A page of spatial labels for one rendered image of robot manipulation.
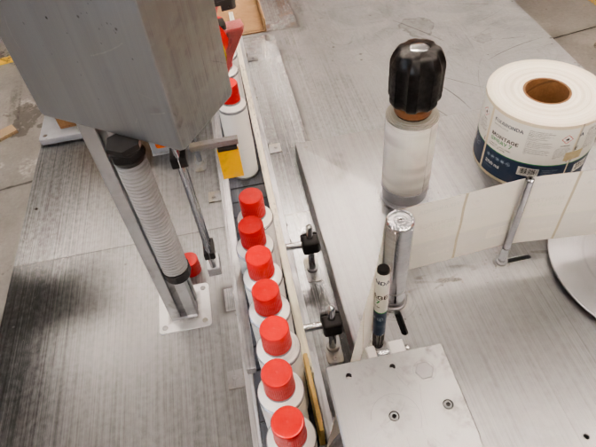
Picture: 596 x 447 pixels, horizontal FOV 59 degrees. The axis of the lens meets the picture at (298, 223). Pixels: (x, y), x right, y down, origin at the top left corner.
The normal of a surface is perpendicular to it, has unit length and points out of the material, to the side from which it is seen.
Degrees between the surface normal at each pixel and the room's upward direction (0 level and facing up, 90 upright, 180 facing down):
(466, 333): 0
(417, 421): 0
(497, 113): 90
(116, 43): 90
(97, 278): 0
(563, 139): 90
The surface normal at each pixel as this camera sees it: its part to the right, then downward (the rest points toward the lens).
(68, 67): -0.41, 0.70
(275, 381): -0.07, -0.69
